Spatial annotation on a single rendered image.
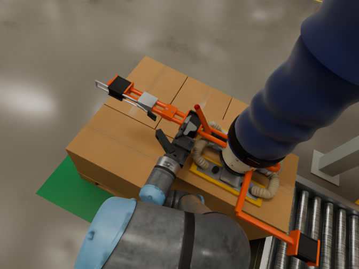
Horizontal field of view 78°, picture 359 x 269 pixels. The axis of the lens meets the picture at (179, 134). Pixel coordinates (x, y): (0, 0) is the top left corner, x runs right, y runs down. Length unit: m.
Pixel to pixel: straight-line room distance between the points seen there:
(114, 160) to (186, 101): 0.70
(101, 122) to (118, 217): 1.27
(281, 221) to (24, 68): 2.57
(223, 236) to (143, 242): 0.11
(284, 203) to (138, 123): 0.99
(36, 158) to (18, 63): 1.09
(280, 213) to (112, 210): 0.88
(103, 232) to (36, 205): 1.71
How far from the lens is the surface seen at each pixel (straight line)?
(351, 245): 1.89
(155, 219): 0.33
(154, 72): 1.87
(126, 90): 0.99
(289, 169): 1.23
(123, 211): 0.33
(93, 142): 1.50
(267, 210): 1.09
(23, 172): 2.14
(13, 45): 3.05
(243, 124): 0.78
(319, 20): 0.58
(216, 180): 1.00
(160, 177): 0.78
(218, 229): 0.35
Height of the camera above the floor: 1.85
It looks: 58 degrees down
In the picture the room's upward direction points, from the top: 21 degrees clockwise
